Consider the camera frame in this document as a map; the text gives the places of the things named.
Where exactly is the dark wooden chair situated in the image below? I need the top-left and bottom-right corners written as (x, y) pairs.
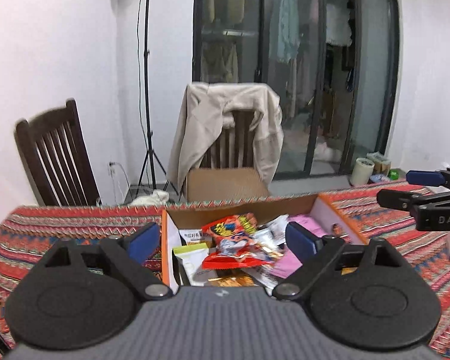
top-left (15, 98), bottom-right (101, 206)

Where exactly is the yellow chips snack bag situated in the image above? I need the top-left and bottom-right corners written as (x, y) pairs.
top-left (205, 272), bottom-right (256, 288)

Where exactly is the white charger cable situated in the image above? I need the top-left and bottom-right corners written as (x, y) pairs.
top-left (107, 160), bottom-right (132, 205)

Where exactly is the orange cardboard snack box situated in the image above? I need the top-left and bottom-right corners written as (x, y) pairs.
top-left (160, 193), bottom-right (369, 296)

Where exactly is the beige jacket on chair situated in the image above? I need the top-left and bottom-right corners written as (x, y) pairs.
top-left (166, 82), bottom-right (284, 189)

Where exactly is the wooden chair with cushion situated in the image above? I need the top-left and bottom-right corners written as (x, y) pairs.
top-left (184, 111), bottom-right (270, 203)

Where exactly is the black framed glass door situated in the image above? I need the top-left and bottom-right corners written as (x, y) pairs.
top-left (193, 0), bottom-right (400, 180)

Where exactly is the white cloth on floor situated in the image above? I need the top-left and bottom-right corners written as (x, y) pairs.
top-left (129, 189), bottom-right (170, 206)

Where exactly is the pink snack bag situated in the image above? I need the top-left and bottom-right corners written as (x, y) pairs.
top-left (271, 214), bottom-right (327, 279)

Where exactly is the red snack bag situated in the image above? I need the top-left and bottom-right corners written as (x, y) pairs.
top-left (201, 251), bottom-right (284, 270)

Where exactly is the white green snack bag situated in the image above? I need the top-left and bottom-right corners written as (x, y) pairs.
top-left (172, 243), bottom-right (209, 287)

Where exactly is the white cylindrical bin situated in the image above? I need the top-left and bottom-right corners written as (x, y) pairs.
top-left (349, 158), bottom-right (375, 187)

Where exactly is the red patterned tablecloth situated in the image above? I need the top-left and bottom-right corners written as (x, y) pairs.
top-left (0, 184), bottom-right (450, 359)

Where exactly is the colourful round snack bag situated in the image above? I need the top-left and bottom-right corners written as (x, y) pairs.
top-left (201, 213), bottom-right (265, 255)

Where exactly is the black light tripod stand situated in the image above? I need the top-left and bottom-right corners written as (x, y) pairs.
top-left (136, 0), bottom-right (167, 196)

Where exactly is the white silver snack bag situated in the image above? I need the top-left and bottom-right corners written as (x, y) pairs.
top-left (253, 214), bottom-right (289, 256)

